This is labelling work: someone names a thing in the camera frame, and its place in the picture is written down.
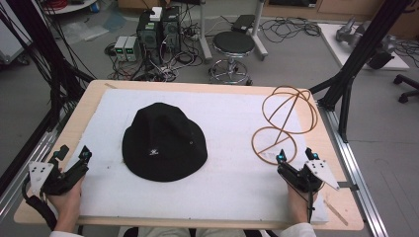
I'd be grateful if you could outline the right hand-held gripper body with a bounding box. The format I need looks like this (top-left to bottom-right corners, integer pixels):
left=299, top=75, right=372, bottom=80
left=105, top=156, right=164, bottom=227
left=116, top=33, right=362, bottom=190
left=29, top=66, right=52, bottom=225
left=276, top=159, right=341, bottom=195

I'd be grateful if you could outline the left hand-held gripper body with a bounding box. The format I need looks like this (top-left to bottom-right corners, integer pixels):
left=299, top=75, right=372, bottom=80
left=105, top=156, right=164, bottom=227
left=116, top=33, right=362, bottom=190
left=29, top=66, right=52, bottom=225
left=28, top=156, right=90, bottom=197

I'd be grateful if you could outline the copper wire hat stand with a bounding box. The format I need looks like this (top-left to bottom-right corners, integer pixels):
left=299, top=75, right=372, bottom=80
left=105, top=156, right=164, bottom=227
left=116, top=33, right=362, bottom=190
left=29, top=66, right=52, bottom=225
left=251, top=85, right=319, bottom=166

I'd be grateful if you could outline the black bucket hat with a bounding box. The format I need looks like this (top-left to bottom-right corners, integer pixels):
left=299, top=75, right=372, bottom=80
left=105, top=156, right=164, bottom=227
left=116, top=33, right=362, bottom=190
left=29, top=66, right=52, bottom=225
left=122, top=102, right=209, bottom=183

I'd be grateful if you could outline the person's left hand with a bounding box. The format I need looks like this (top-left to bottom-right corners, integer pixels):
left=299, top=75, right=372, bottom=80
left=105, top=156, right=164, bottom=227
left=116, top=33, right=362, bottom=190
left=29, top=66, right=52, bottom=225
left=46, top=177, right=86, bottom=229

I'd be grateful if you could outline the person's right hand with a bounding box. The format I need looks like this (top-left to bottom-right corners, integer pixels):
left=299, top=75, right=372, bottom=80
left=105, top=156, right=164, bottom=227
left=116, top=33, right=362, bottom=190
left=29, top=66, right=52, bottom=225
left=286, top=183, right=319, bottom=227

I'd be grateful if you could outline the wooden stick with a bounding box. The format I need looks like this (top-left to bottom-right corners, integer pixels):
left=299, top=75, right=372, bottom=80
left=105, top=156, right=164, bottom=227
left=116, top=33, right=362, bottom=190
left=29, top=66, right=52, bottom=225
left=322, top=198, right=350, bottom=227

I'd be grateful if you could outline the white foam mat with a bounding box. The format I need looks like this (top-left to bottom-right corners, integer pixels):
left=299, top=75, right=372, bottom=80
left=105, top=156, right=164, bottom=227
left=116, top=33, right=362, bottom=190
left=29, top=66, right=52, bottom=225
left=63, top=88, right=330, bottom=225

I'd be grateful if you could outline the person's lap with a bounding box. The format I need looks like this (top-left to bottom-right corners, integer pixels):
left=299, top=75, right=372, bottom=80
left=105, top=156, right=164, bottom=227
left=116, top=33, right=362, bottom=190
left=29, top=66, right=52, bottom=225
left=118, top=225, right=282, bottom=237

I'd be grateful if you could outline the grey power supply unit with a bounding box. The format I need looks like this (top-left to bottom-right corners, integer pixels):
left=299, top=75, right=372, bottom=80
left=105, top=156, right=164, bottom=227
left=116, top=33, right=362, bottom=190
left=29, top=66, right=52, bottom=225
left=125, top=36, right=141, bottom=62
left=114, top=36, right=128, bottom=62

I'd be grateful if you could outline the white platform board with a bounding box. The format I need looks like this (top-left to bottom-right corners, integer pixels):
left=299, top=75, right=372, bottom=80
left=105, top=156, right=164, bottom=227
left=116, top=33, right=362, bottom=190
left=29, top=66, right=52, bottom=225
left=317, top=22, right=411, bottom=72

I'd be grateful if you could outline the black office chair base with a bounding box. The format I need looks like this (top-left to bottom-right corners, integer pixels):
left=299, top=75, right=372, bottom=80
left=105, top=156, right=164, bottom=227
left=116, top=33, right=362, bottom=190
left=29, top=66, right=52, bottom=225
left=392, top=73, right=419, bottom=105

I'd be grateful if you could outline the grey equipment case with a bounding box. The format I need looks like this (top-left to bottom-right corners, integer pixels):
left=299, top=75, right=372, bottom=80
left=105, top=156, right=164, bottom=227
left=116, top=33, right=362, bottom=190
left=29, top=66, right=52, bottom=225
left=0, top=0, right=35, bottom=66

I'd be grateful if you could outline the white metal stand leg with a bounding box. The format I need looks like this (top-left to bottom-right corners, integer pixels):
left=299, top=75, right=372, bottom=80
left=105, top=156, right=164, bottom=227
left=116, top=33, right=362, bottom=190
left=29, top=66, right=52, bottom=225
left=250, top=0, right=269, bottom=62
left=197, top=0, right=214, bottom=62

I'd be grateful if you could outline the black round stool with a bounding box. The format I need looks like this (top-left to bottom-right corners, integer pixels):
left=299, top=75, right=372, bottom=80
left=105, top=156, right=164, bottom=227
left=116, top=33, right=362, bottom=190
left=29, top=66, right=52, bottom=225
left=208, top=31, right=257, bottom=86

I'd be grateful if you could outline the clear plastic sheet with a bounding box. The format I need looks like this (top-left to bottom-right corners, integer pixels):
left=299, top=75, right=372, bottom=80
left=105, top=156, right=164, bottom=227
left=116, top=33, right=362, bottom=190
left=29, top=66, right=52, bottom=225
left=61, top=12, right=128, bottom=43

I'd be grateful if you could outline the black computer tower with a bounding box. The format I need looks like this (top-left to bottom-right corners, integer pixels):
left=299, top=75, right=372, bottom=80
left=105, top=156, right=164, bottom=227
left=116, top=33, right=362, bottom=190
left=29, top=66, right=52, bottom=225
left=135, top=10, right=164, bottom=65
left=160, top=5, right=183, bottom=55

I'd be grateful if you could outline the black flat box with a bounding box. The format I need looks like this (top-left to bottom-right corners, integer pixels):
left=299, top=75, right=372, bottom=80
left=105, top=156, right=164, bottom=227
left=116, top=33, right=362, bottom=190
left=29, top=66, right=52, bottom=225
left=230, top=14, right=257, bottom=35

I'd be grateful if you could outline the round white table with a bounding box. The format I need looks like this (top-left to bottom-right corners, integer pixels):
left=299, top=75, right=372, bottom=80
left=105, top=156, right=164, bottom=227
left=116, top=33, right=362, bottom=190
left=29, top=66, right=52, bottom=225
left=42, top=0, right=101, bottom=16

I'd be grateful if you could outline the white box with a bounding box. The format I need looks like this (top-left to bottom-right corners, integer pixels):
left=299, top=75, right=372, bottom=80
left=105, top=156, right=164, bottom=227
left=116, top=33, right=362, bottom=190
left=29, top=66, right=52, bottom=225
left=149, top=6, right=164, bottom=23

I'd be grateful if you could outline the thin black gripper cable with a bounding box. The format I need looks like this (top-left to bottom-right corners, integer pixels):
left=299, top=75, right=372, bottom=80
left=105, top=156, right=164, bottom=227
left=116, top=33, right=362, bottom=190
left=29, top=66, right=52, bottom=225
left=305, top=184, right=316, bottom=225

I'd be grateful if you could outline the grey metal bracket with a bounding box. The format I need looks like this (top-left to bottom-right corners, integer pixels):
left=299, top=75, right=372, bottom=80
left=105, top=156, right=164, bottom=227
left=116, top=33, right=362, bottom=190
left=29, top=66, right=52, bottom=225
left=337, top=181, right=360, bottom=193

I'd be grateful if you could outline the aluminium table rail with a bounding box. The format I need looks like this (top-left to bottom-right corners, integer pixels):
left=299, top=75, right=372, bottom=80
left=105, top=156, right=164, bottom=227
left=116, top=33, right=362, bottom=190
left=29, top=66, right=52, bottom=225
left=0, top=126, right=68, bottom=223
left=316, top=104, right=390, bottom=237

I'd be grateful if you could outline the black sleeved gripper cable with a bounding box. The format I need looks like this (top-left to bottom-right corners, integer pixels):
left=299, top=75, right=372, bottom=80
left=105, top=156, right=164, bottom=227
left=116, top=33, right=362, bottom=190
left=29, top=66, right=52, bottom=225
left=21, top=177, right=59, bottom=232

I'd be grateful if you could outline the black metal frame post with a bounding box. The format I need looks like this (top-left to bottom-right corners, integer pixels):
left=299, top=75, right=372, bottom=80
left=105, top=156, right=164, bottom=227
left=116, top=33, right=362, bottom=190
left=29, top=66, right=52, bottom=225
left=308, top=0, right=413, bottom=144
left=0, top=0, right=97, bottom=134

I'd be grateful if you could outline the tangle of computer cables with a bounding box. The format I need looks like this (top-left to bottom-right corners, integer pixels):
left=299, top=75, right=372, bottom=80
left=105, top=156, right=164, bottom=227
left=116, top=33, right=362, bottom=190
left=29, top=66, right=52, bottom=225
left=104, top=19, right=206, bottom=83

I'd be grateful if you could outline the tangle of black floor cables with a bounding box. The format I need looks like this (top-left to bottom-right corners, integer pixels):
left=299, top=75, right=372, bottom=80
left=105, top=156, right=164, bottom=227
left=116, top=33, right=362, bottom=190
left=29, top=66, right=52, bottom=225
left=259, top=15, right=323, bottom=44

